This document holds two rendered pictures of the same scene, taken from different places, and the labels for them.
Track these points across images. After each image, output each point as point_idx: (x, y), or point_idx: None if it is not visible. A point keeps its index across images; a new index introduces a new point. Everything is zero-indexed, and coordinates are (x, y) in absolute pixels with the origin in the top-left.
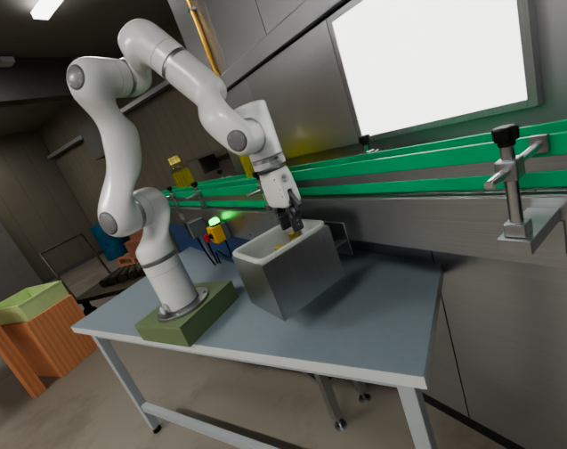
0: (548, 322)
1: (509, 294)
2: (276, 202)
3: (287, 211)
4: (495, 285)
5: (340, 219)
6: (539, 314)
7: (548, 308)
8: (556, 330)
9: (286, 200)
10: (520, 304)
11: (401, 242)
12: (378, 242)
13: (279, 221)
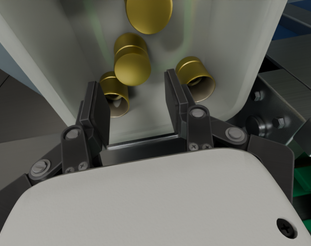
0: (36, 119)
1: (51, 127)
2: (125, 199)
3: (77, 153)
4: (59, 129)
5: (113, 153)
6: (39, 121)
7: (31, 127)
8: (34, 115)
9: None
10: (48, 123)
11: (4, 147)
12: (47, 135)
13: (175, 92)
